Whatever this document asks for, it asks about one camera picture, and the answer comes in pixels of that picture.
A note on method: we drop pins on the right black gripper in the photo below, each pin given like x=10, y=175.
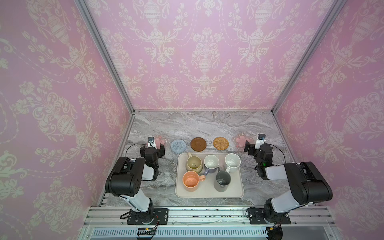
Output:
x=250, y=147

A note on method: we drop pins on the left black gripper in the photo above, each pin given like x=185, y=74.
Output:
x=160, y=150

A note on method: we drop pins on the pink flower coaster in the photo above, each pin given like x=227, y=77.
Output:
x=159, y=140
x=240, y=140

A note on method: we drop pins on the blue woven round coaster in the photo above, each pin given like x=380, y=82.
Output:
x=178, y=146

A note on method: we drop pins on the rattan woven round coaster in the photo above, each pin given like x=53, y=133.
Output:
x=220, y=143

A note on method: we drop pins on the brown wooden round coaster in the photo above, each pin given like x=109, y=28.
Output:
x=198, y=144

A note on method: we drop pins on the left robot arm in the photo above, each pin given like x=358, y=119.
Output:
x=125, y=180

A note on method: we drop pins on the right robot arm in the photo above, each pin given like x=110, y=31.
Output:
x=306, y=183

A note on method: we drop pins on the yellow-green mug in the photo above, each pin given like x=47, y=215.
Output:
x=194, y=163

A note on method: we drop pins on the orange pink mug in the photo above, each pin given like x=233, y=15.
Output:
x=191, y=180

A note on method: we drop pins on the lavender white mug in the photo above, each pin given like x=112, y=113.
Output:
x=210, y=165

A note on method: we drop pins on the grey mug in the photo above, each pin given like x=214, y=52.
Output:
x=223, y=180

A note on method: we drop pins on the beige serving tray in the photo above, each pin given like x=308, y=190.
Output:
x=206, y=189

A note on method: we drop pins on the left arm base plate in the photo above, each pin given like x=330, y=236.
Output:
x=151, y=217

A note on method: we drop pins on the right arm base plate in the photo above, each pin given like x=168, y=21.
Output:
x=258, y=216

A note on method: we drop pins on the left aluminium corner post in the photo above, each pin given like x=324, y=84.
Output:
x=101, y=46

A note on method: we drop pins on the aluminium corner post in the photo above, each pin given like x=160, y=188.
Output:
x=319, y=35
x=101, y=46

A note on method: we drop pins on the right aluminium corner post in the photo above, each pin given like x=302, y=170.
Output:
x=319, y=35

